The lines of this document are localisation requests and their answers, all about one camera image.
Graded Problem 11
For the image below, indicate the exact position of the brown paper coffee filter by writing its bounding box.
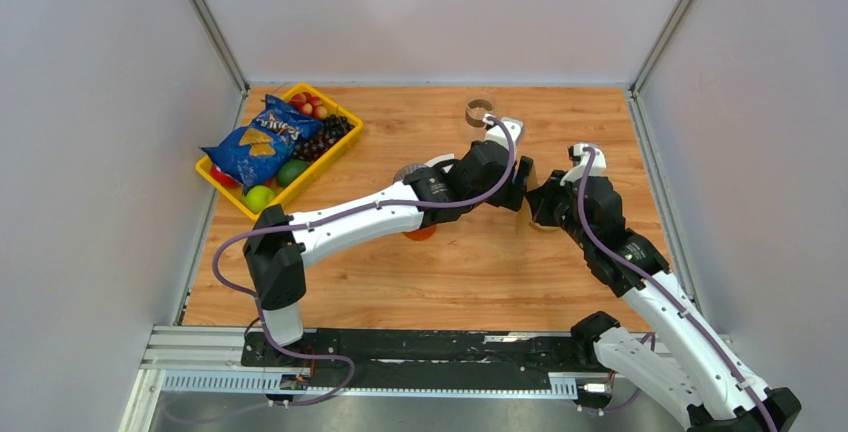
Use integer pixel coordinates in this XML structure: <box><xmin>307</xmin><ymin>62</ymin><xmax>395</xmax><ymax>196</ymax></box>
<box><xmin>524</xmin><ymin>166</ymin><xmax>541</xmax><ymax>202</ymax></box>

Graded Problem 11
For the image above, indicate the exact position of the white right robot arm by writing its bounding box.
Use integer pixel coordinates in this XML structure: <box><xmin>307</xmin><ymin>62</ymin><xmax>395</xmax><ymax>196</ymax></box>
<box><xmin>525</xmin><ymin>170</ymin><xmax>802</xmax><ymax>431</ymax></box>

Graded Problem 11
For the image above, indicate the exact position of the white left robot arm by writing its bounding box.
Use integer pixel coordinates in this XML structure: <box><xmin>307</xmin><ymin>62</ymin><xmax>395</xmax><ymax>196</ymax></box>
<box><xmin>243</xmin><ymin>140</ymin><xmax>534</xmax><ymax>366</ymax></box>

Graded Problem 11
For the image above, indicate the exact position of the white paper coffee filter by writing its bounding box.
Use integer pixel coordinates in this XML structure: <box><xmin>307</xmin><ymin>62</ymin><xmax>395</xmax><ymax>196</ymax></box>
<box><xmin>425</xmin><ymin>153</ymin><xmax>458</xmax><ymax>173</ymax></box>

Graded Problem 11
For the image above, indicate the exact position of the orange glass carafe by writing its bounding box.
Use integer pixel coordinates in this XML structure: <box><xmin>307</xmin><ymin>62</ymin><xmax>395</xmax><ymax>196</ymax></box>
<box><xmin>403</xmin><ymin>226</ymin><xmax>437</xmax><ymax>241</ymax></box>

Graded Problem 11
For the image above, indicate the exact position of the clear glass carafe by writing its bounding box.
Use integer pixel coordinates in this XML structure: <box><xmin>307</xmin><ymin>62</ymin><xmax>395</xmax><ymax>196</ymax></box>
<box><xmin>464</xmin><ymin>92</ymin><xmax>496</xmax><ymax>128</ymax></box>

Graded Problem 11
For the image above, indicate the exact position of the yellow plastic tray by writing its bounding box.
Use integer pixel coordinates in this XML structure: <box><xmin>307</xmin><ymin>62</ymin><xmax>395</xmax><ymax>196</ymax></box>
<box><xmin>195</xmin><ymin>83</ymin><xmax>364</xmax><ymax>221</ymax></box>

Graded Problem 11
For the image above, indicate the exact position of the dark grapes bunch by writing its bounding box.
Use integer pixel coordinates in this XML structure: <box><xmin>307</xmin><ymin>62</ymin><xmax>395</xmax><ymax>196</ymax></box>
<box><xmin>292</xmin><ymin>114</ymin><xmax>353</xmax><ymax>162</ymax></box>

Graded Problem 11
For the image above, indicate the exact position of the red apples bunch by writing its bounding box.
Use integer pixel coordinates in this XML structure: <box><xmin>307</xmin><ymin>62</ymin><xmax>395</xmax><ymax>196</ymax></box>
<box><xmin>289</xmin><ymin>92</ymin><xmax>330</xmax><ymax>120</ymax></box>

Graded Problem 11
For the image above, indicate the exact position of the green lime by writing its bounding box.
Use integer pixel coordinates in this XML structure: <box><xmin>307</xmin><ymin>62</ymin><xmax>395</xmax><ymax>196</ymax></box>
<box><xmin>276</xmin><ymin>159</ymin><xmax>311</xmax><ymax>188</ymax></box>

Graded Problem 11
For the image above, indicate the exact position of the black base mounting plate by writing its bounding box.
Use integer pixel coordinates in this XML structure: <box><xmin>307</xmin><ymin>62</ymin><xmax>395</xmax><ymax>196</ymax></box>
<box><xmin>240</xmin><ymin>328</ymin><xmax>609</xmax><ymax>391</ymax></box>

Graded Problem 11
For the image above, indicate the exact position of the green apple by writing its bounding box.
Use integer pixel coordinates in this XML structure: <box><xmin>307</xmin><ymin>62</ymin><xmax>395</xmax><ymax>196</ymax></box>
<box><xmin>241</xmin><ymin>185</ymin><xmax>276</xmax><ymax>214</ymax></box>

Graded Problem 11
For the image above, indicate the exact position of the blue chips bag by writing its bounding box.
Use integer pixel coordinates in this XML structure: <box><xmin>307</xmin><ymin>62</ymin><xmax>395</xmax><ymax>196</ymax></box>
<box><xmin>200</xmin><ymin>94</ymin><xmax>323</xmax><ymax>190</ymax></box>

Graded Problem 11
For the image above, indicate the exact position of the red fruit under bag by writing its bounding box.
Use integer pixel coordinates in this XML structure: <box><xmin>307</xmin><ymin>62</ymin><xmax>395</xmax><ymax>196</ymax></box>
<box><xmin>209</xmin><ymin>164</ymin><xmax>240</xmax><ymax>188</ymax></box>

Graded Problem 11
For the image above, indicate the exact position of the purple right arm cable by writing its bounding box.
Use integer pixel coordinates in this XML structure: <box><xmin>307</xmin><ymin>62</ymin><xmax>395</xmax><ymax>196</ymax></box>
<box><xmin>572</xmin><ymin>145</ymin><xmax>780</xmax><ymax>432</ymax></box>

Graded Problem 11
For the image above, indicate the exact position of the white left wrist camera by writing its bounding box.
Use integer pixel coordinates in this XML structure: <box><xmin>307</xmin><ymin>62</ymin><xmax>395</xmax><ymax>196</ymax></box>
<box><xmin>483</xmin><ymin>113</ymin><xmax>525</xmax><ymax>159</ymax></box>

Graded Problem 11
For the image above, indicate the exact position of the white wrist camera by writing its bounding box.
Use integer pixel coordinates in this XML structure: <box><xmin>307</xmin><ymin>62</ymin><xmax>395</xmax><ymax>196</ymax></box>
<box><xmin>483</xmin><ymin>113</ymin><xmax>525</xmax><ymax>159</ymax></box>
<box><xmin>560</xmin><ymin>142</ymin><xmax>607</xmax><ymax>186</ymax></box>

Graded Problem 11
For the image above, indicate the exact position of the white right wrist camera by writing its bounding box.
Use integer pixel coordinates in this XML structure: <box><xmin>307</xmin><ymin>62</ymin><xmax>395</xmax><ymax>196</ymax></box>
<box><xmin>560</xmin><ymin>142</ymin><xmax>607</xmax><ymax>186</ymax></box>

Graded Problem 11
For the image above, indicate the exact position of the aluminium frame rail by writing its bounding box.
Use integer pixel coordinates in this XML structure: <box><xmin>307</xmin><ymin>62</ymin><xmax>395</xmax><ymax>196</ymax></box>
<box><xmin>120</xmin><ymin>327</ymin><xmax>719</xmax><ymax>431</ymax></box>

